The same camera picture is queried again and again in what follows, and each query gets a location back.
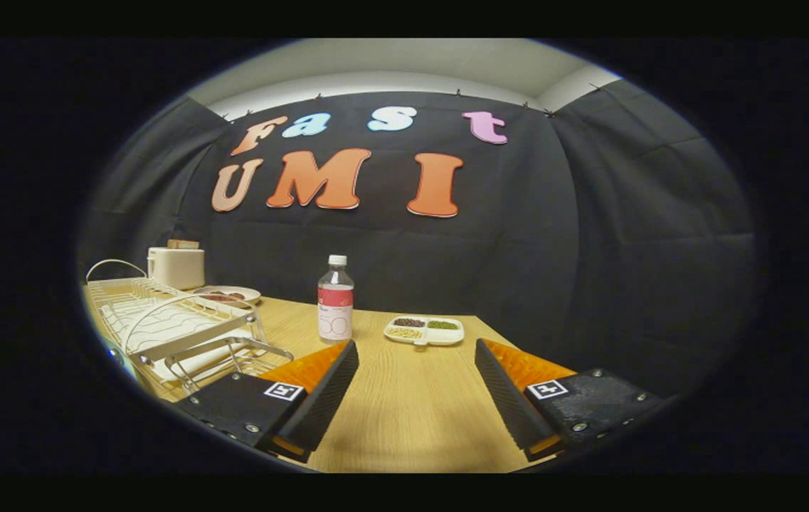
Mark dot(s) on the clear bottle with red label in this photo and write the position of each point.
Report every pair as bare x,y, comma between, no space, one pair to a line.
335,302

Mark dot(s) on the dark beans pile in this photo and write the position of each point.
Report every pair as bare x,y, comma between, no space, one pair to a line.
409,322

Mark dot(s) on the toast slices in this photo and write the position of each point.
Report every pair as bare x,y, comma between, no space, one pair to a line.
183,244

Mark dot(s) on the white divided snack tray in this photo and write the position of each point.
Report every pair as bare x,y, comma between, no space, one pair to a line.
440,336

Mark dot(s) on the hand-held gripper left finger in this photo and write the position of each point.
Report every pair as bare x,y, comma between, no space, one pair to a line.
326,395

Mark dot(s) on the white toaster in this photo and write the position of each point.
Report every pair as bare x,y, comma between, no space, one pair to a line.
178,269

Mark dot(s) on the yellow grains pile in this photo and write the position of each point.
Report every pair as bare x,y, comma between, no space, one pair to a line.
404,333

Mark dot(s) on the green beans pile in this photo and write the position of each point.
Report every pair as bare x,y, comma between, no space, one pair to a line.
442,324

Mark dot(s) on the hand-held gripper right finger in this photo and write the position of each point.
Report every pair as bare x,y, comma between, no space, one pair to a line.
511,405

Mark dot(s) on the black backdrop cloth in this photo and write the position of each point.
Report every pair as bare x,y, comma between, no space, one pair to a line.
589,235

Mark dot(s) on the beige plate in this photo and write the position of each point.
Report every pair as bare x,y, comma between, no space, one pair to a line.
251,292

